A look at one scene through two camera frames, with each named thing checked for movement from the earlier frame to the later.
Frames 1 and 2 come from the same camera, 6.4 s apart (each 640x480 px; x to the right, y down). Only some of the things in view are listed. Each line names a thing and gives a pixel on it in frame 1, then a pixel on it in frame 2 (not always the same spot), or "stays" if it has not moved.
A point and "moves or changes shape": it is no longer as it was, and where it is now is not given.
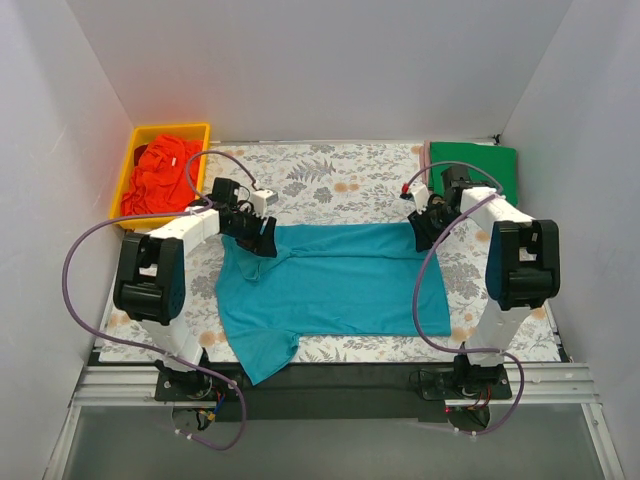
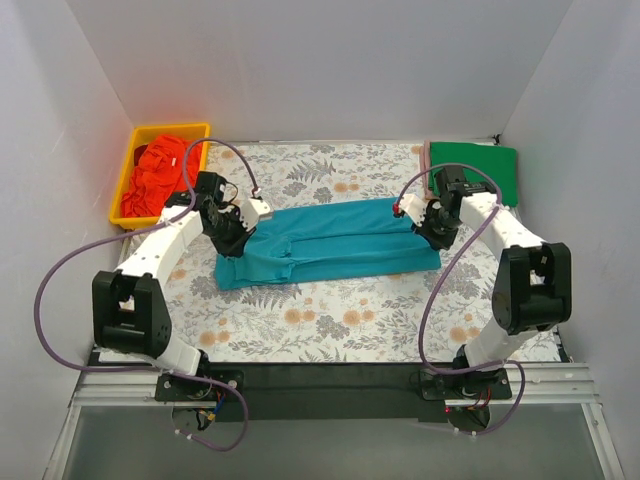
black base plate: x=337 y=393 stays
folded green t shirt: x=499 y=160 stays
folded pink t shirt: x=425 y=162 stays
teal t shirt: x=353 y=279 moves or changes shape
